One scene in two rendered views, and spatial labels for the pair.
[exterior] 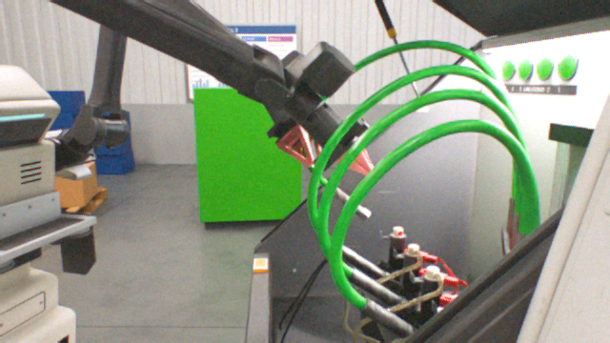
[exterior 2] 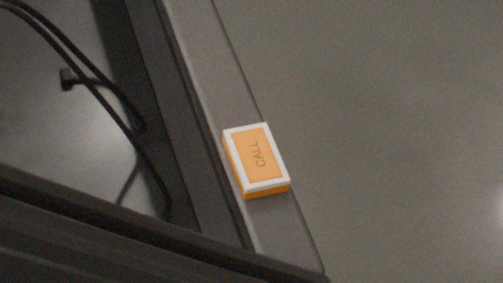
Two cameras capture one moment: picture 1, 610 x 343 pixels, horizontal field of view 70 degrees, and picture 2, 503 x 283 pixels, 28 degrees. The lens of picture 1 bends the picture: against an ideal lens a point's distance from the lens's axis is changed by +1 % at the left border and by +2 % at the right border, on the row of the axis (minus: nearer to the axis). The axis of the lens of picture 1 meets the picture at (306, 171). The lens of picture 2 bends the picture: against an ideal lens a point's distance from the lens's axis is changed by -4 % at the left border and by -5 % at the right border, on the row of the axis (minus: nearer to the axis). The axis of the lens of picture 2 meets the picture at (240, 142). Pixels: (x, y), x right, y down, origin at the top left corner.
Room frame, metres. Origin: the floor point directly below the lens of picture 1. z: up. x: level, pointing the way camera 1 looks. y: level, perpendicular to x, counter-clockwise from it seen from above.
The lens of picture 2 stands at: (1.30, -0.04, 1.49)
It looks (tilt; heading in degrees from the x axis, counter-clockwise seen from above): 51 degrees down; 162
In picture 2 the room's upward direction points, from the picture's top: 7 degrees clockwise
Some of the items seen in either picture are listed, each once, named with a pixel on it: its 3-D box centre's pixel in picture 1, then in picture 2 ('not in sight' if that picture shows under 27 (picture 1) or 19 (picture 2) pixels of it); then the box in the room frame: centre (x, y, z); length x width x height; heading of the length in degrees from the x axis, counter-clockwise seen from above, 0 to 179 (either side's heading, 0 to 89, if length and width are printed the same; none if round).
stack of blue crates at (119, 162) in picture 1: (83, 132); not in sight; (6.45, 3.32, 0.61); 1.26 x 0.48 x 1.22; 89
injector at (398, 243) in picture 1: (389, 292); not in sight; (0.70, -0.14, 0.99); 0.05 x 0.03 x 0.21; 95
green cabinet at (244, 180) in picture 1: (250, 152); not in sight; (4.30, 0.57, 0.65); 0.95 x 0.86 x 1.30; 97
